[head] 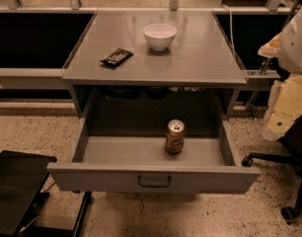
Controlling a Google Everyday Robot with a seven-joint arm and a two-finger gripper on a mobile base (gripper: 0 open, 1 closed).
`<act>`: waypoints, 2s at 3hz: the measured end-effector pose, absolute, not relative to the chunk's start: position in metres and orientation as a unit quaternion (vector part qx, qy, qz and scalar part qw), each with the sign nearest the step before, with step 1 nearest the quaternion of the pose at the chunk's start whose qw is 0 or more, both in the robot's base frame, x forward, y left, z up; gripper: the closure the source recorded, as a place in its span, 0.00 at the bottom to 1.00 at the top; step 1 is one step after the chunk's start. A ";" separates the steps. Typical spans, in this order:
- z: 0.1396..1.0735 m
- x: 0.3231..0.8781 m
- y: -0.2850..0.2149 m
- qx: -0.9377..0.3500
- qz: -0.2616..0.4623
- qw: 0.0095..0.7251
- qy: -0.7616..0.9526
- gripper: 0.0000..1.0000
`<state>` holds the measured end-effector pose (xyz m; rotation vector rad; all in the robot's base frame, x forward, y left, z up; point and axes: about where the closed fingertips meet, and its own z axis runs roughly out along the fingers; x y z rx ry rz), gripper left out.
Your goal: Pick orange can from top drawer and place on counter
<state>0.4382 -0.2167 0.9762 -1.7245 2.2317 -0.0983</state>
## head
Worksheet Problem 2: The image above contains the black drawer handle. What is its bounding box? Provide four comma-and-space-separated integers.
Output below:
137, 175, 172, 189

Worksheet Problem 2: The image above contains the white cable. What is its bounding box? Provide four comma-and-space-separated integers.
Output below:
221, 4, 238, 59

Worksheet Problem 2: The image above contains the orange soda can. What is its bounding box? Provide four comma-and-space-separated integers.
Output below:
165, 119, 186, 154

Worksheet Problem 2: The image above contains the black stool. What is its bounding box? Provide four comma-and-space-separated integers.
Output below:
0, 150, 56, 237

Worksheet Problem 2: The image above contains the grey cabinet counter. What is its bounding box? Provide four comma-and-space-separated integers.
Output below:
63, 10, 246, 113

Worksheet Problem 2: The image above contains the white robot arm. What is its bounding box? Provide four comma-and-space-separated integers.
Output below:
258, 7, 302, 141

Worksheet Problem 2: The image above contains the black office chair base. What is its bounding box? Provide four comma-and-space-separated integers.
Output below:
241, 116, 302, 222

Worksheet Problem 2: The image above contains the white bowl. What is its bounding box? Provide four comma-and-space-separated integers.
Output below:
143, 24, 178, 50

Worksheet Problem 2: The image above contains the grey open drawer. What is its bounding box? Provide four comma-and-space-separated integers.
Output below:
48, 117, 261, 194

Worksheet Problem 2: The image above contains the metal diagonal rod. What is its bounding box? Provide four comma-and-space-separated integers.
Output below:
245, 0, 302, 114

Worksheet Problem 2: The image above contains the black snack bar wrapper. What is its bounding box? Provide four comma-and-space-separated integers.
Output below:
102, 48, 133, 67

